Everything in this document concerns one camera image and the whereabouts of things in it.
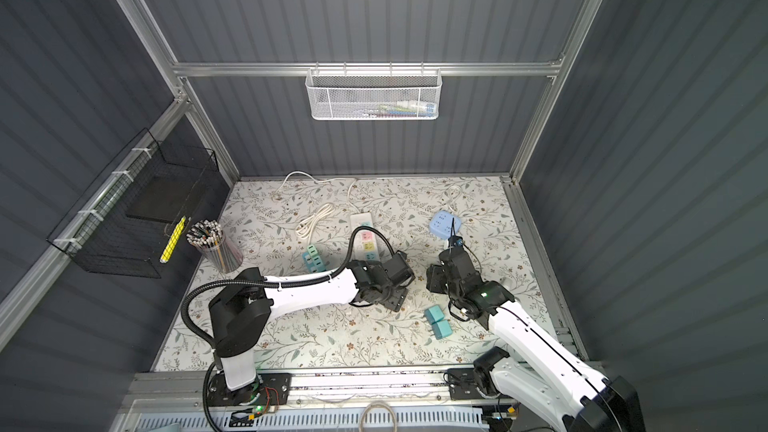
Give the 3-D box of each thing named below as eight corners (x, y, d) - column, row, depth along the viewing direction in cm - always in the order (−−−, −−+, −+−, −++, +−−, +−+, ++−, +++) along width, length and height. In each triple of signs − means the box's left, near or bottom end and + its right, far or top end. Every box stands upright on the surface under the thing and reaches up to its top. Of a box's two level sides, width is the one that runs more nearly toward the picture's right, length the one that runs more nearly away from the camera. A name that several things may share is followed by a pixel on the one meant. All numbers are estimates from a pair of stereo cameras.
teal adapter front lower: (437, 340, 83) (438, 338, 81) (431, 326, 85) (431, 323, 83) (452, 334, 84) (453, 331, 82) (446, 320, 86) (447, 317, 85)
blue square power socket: (430, 238, 105) (431, 233, 102) (428, 215, 111) (428, 210, 109) (461, 238, 105) (463, 233, 102) (457, 215, 111) (458, 210, 109)
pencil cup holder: (213, 273, 97) (181, 243, 82) (222, 251, 102) (194, 219, 87) (238, 273, 97) (211, 242, 82) (246, 251, 102) (222, 219, 87)
